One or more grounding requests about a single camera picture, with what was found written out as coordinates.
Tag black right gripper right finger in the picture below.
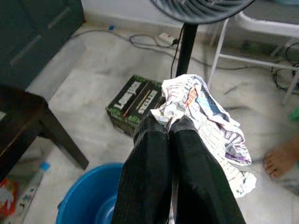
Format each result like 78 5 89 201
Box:
168 116 246 224

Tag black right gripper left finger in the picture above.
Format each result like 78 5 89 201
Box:
111 115 173 224

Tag printed newspaper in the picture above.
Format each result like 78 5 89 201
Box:
149 74 257 199

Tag blue plastic bucket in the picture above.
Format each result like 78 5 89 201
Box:
55 163 124 224

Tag black cardboard box green print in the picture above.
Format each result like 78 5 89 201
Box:
105 74 168 138

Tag person's bare foot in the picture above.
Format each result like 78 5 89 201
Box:
263 135 299 179

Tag clear bottle blue cap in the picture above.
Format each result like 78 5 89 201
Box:
14 162 51 210

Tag green item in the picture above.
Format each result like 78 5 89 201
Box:
289 109 299 123

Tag dark wooden table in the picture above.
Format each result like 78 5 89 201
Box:
0 84 89 182

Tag orange snack packet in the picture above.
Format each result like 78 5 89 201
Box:
0 179 19 213

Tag white power strip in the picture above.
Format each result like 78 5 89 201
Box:
158 32 179 45

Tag black fan power cable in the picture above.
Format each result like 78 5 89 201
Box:
129 34 182 79

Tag tangled black cables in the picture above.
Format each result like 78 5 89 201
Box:
271 42 299 91

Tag black pedestal fan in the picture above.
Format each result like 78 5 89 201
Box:
149 0 255 77

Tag grey floor cable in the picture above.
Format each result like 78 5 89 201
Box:
73 29 162 42

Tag white metal frame chair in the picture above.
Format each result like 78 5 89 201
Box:
207 10 299 105

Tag dark cabinet with handles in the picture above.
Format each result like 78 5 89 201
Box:
0 0 85 89

